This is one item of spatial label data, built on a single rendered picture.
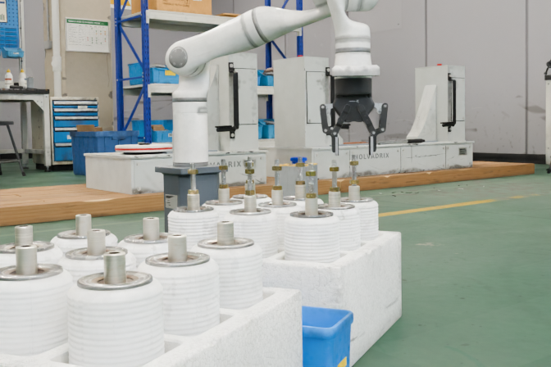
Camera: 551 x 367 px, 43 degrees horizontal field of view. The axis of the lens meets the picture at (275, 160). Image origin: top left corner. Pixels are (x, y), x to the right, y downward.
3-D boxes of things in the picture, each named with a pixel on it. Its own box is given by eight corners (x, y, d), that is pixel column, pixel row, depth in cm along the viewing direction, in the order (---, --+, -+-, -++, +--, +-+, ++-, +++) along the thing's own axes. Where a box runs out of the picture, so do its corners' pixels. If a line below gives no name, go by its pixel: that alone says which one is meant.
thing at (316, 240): (352, 317, 122) (350, 214, 122) (316, 329, 116) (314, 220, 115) (310, 308, 129) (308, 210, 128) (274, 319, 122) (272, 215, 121)
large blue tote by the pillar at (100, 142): (69, 174, 605) (68, 131, 603) (111, 171, 633) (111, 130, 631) (97, 177, 568) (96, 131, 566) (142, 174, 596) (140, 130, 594)
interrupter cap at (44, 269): (-26, 280, 75) (-27, 274, 75) (25, 266, 82) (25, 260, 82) (28, 286, 72) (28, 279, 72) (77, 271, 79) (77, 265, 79)
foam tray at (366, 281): (138, 350, 129) (135, 252, 128) (237, 300, 164) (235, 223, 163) (340, 378, 113) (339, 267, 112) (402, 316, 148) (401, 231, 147)
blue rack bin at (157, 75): (126, 86, 674) (126, 64, 673) (161, 87, 698) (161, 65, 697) (152, 83, 635) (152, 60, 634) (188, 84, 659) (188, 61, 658)
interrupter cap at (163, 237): (112, 244, 96) (111, 239, 96) (144, 236, 103) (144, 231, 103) (158, 247, 93) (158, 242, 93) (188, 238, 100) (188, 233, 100)
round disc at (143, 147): (105, 153, 371) (104, 143, 371) (157, 151, 389) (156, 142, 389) (130, 155, 347) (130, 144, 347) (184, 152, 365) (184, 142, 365)
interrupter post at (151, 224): (138, 242, 98) (138, 219, 97) (148, 239, 100) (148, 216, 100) (153, 243, 97) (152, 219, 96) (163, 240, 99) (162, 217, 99)
